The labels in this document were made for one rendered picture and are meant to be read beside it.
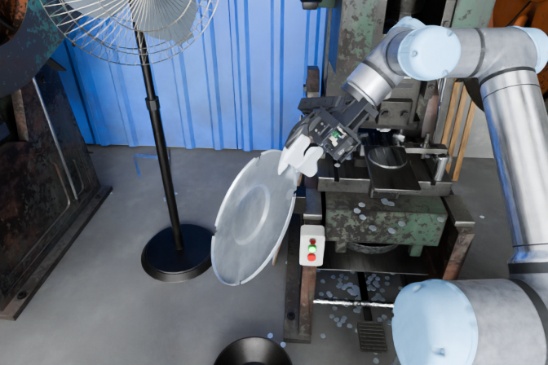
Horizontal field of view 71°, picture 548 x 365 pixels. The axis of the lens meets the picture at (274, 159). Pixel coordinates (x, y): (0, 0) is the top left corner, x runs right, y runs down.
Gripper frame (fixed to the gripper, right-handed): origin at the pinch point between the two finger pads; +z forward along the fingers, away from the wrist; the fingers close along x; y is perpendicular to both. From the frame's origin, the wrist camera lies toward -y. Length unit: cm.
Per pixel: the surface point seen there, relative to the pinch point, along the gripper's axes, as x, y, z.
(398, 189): 48, -12, -11
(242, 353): 67, -25, 75
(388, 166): 50, -23, -14
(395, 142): 59, -35, -22
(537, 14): 48, -21, -73
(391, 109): 41, -30, -28
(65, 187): 8, -133, 105
